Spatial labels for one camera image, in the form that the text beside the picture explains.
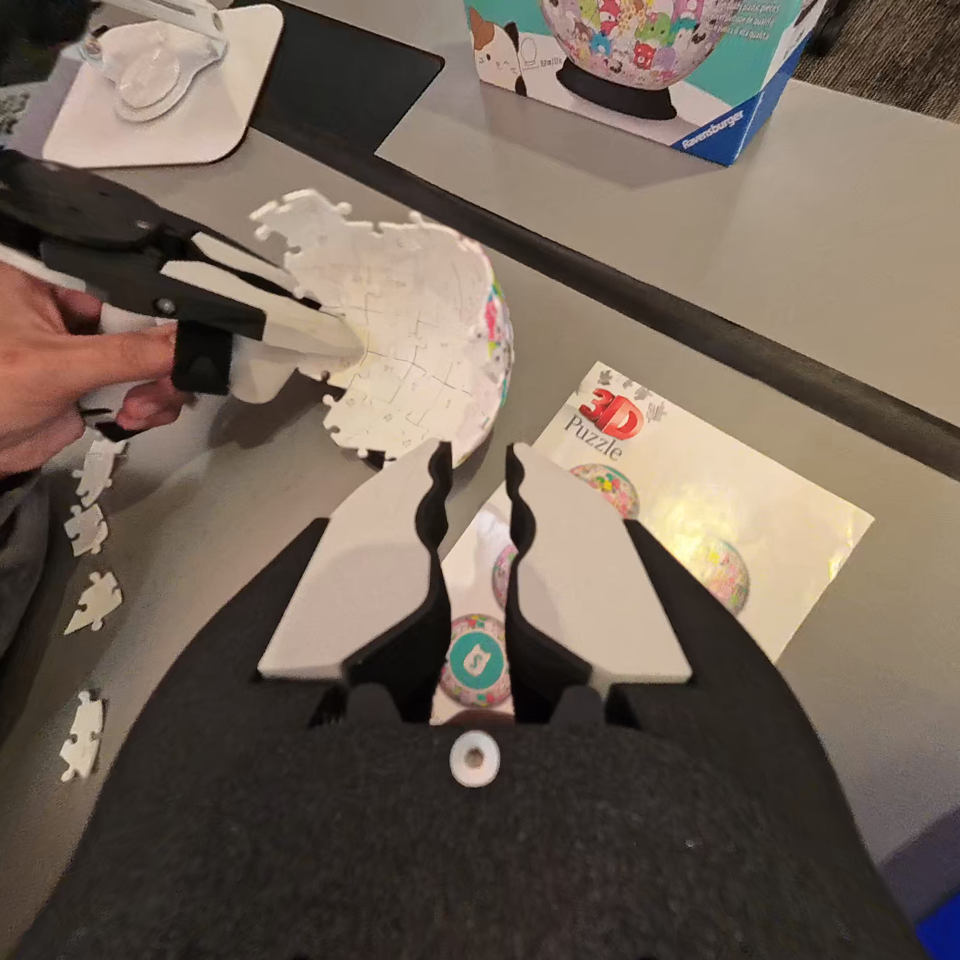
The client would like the pile of loose puzzle pieces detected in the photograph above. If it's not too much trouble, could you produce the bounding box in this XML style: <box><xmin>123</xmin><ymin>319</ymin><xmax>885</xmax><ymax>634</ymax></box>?
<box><xmin>68</xmin><ymin>432</ymin><xmax>124</xmax><ymax>559</ymax></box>

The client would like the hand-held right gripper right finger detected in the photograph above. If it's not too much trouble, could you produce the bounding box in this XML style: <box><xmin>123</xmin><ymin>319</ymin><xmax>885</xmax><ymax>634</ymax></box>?
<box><xmin>506</xmin><ymin>443</ymin><xmax>694</xmax><ymax>688</ymax></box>

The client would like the printed instruction sheet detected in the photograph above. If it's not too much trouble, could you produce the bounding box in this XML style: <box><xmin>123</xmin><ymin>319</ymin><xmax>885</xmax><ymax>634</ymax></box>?
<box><xmin>435</xmin><ymin>360</ymin><xmax>876</xmax><ymax>721</ymax></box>

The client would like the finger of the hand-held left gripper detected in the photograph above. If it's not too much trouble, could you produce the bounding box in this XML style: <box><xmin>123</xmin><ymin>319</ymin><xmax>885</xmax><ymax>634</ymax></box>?
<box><xmin>158</xmin><ymin>264</ymin><xmax>366</xmax><ymax>406</ymax></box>
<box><xmin>188</xmin><ymin>230</ymin><xmax>325</xmax><ymax>313</ymax></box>

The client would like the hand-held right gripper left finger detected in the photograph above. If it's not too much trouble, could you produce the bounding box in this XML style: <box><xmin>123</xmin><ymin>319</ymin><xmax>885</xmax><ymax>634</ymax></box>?
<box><xmin>258</xmin><ymin>440</ymin><xmax>451</xmax><ymax>685</ymax></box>

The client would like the partly built white puzzle ball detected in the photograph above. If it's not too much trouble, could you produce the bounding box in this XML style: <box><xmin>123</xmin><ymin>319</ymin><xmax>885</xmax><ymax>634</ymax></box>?
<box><xmin>248</xmin><ymin>188</ymin><xmax>514</xmax><ymax>466</ymax></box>

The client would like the blue plastic bin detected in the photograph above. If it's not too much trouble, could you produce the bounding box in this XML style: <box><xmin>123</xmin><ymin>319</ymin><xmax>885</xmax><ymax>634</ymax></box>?
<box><xmin>915</xmin><ymin>878</ymin><xmax>960</xmax><ymax>960</ymax></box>

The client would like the black mat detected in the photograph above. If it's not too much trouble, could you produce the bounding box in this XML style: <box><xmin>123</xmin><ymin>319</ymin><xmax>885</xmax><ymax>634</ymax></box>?
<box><xmin>248</xmin><ymin>0</ymin><xmax>447</xmax><ymax>151</ymax></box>

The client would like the colourful puzzle ball box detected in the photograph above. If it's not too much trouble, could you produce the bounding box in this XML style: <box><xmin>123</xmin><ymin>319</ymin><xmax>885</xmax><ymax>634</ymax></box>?
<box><xmin>465</xmin><ymin>0</ymin><xmax>831</xmax><ymax>166</ymax></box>

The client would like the white flat base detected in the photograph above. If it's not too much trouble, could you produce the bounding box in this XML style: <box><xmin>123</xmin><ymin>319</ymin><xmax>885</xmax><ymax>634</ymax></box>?
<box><xmin>42</xmin><ymin>0</ymin><xmax>286</xmax><ymax>169</ymax></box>

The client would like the person's left hand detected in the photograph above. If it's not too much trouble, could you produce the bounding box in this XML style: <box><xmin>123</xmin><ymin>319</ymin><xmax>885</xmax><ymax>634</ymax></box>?
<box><xmin>0</xmin><ymin>270</ymin><xmax>193</xmax><ymax>478</ymax></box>

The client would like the white round dish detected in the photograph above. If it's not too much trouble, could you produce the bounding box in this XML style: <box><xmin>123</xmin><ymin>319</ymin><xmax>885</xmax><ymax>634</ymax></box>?
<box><xmin>90</xmin><ymin>23</ymin><xmax>226</xmax><ymax>121</ymax></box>

